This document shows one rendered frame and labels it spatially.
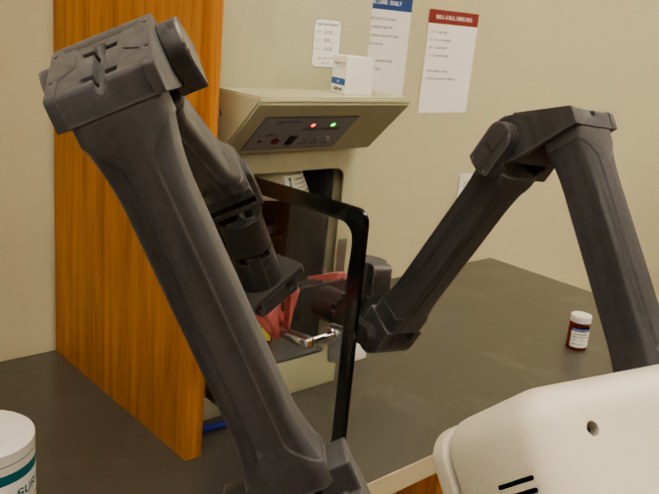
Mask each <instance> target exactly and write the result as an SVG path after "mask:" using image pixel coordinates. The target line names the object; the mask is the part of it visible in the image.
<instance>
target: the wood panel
mask: <svg viewBox="0 0 659 494"><path fill-rule="evenodd" d="M149 13H150V14H151V15H152V16H153V18H154V19H155V21H156V23H157V24H158V23H160V22H163V21H165V20H168V19H170V18H173V17H175V16H177V18H178V20H179V22H180V23H181V25H182V27H183V28H184V30H185V32H186V33H187V35H188V37H189V39H190V40H191V42H192V44H193V46H194V47H195V49H196V53H197V56H198V58H199V61H200V63H201V66H202V68H203V71H204V73H205V76H207V80H208V83H209V86H208V87H205V88H203V89H200V90H198V91H195V92H193V93H190V94H188V95H186V96H185V97H186V99H187V100H188V101H189V103H190V104H191V105H192V107H193V108H194V109H195V111H196V112H197V113H198V115H199V116H200V118H201V119H202V120H203V122H204V123H205V124H206V126H208V127H209V129H210V130H211V131H212V133H213V134H214V136H215V137H216V138H217V135H218V115H219V96H220V76H221V57H222V37H223V18H224V0H53V54H54V53H55V52H56V51H58V50H61V49H63V48H66V47H68V46H71V45H73V44H76V43H78V42H80V41H82V40H84V39H87V38H89V37H92V36H94V35H96V34H99V33H101V32H104V31H106V30H109V29H111V28H114V27H116V26H118V25H122V24H125V23H127V22H130V21H132V20H135V19H137V18H139V17H142V16H144V15H147V14H149ZM54 190H55V317H56V351H58V352H59V353H60V354H61V355H62V356H63V357H65V358H66V359H67V360H68V361H69V362H70V363H71V364H73V365H74V366H75V367H76V368H77V369H78V370H80V371H81V372H82V373H83V374H84V375H86V376H87V377H88V378H89V379H90V380H91V381H93V382H94V383H95V384H96V385H97V386H98V387H100V388H101V389H102V390H103V391H104V392H105V393H107V394H108V395H109V396H110V397H111V398H112V399H114V400H115V401H116V402H117V403H118V404H119V405H121V406H122V407H123V408H124V409H125V410H126V411H127V412H129V413H130V414H131V415H132V416H133V417H134V418H136V419H137V420H138V421H139V422H140V423H142V424H143V425H144V426H145V427H146V428H147V429H149V430H150V431H151V432H152V433H153V434H154V435H156V436H157V437H158V438H159V439H160V440H161V441H163V442H164V443H165V444H166V445H167V446H168V447H170V448H171V449H172V450H173V451H174V452H175V453H177V454H178V455H179V456H180V457H181V458H182V459H184V460H185V461H188V460H190V459H193V458H196V457H199V456H201V446H202V426H203V407H204V387H205V379H204V377H203V375H202V373H201V370H200V369H199V367H198V365H197V363H196V361H195V359H194V357H193V355H192V352H191V350H190V348H189V346H188V344H187V342H186V340H185V338H184V335H183V333H182V331H181V329H180V327H179V325H178V323H177V320H176V317H175V315H174V313H173V311H172V309H171V307H170V305H169V303H168V301H167V298H166V296H165V294H164V292H163V290H162V288H161V286H160V284H159V282H158V279H157V277H156V275H155V273H154V272H153V270H152V268H151V266H150V264H149V261H148V259H147V257H146V255H145V253H144V251H143V249H142V247H141V245H140V242H139V240H138V238H137V236H136V234H135V232H134V230H133V228H132V226H131V223H130V221H129V219H128V217H127V214H126V212H125V210H124V208H123V206H122V204H121V203H120V201H119V199H118V197H117V195H116V194H115V192H114V190H113V189H112V187H111V185H110V184H109V182H108V181H107V179H106V178H105V176H104V175H103V174H102V173H101V172H100V170H99V169H98V168H97V166H96V165H95V164H94V162H93V161H92V160H91V159H90V157H89V156H88V155H87V154H86V152H85V151H83V150H81V148H80V146H79V145H78V142H77V140H76V137H75V135H74V133H73V131H72V130H71V131H68V132H65V133H62V134H59V135H58V134H57V132H56V130H55V128H54Z"/></svg>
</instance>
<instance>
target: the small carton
mask: <svg viewBox="0 0 659 494"><path fill-rule="evenodd" d="M374 63H375V58H369V57H363V56H352V55H338V54H333V64H332V75H331V86H330V91H333V92H337V93H341V94H348V95H370V96H371V92H372V82H373V72H374Z"/></svg>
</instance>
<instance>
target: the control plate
mask: <svg viewBox="0 0 659 494"><path fill-rule="evenodd" d="M359 117H360V116H343V117H270V118H265V120H264V121H263V122H262V123H261V125H260V126H259V127H258V128H257V130H256V131H255V132H254V133H253V135H252V136H251V137H250V139H249V140H248V141H247V142H246V144H245V145H244V146H243V147H242V149H241V150H240V151H252V150H273V149H293V148H313V147H332V145H333V144H334V143H335V142H336V141H337V140H338V139H339V138H340V137H341V136H342V135H343V134H344V132H345V131H346V130H347V129H348V128H349V127H350V126H352V125H353V124H354V123H355V122H356V120H357V119H358V118H359ZM314 123H316V125H315V126H313V127H310V125H311V124H314ZM332 123H336V125H334V126H330V125H331V124H332ZM293 135H298V137H297V138H296V139H295V140H294V142H293V143H292V144H291V145H283V144H284V143H285V141H286V140H287V139H288V138H289V137H290V136H293ZM328 136H329V141H326V140H325V138H326V137H328ZM305 137H307V138H308V139H307V141H306V142H305V141H303V140H302V139H303V138H305ZM315 137H319V139H318V141H316V140H314V138H315ZM275 138H278V139H279V143H277V144H272V143H271V141H272V140H273V139H275ZM260 139H263V142H261V143H257V141H258V140H260Z"/></svg>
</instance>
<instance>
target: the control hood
mask: <svg viewBox="0 0 659 494"><path fill-rule="evenodd" d="M410 102H411V100H410V98H408V97H402V96H397V95H391V94H386V93H380V92H375V91H372V92H371V96H370V95H348V94H341V93H337V92H333V91H330V89H301V88H244V87H220V96H219V115H218V135H217V139H218V140H220V141H221V142H225V143H227V144H229V145H230V146H233V147H234V149H235V150H236V152H237V153H238V154H248V153H267V152H286V151H306V150H325V149H344V148H364V147H369V146H370V145H371V144H372V143H373V142H374V141H375V140H376V139H377V138H378V137H379V136H380V135H381V134H382V132H383V131H384V130H385V129H386V128H387V127H388V126H389V125H390V124H391V123H392V122H393V121H394V120H395V119H396V118H397V117H398V116H399V115H400V114H401V113H402V112H403V111H404V110H405V109H406V108H407V107H408V106H409V104H410ZM343 116H360V117H359V118H358V119H357V120H356V122H355V123H354V124H353V125H352V126H350V127H349V128H348V129H347V130H346V131H345V132H344V134H343V135H342V136H341V137H340V138H339V139H338V140H337V141H336V142H335V143H334V144H333V145H332V147H313V148H293V149H273V150H252V151H240V150H241V149H242V147H243V146H244V145H245V144H246V142H247V141H248V140H249V139H250V137H251V136H252V135H253V133H254V132H255V131H256V130H257V128H258V127H259V126H260V125H261V123H262V122H263V121H264V120H265V118H270V117H343Z"/></svg>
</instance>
